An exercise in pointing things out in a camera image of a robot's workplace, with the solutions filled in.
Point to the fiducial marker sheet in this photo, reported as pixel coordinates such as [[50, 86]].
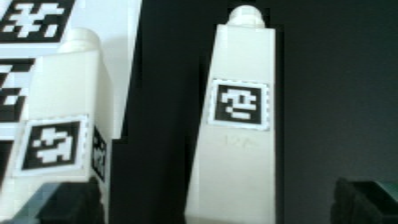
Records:
[[36, 21]]

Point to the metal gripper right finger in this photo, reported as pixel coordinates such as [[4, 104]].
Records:
[[365, 202]]

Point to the white desk leg on marker sheet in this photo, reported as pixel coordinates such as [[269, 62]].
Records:
[[63, 144]]

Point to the white desk leg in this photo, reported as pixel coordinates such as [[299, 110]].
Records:
[[63, 144], [231, 188]]

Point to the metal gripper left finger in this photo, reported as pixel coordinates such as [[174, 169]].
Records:
[[64, 204]]

